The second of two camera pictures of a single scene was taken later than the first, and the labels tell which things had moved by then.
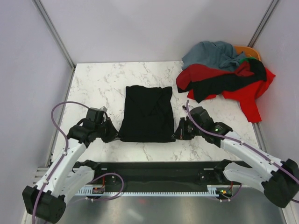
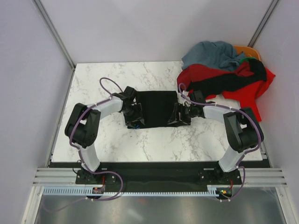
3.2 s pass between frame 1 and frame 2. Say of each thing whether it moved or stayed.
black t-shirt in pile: stayed
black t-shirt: moved
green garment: stayed
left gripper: moved
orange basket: stayed
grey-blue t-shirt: stayed
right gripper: moved
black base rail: stayed
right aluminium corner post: stayed
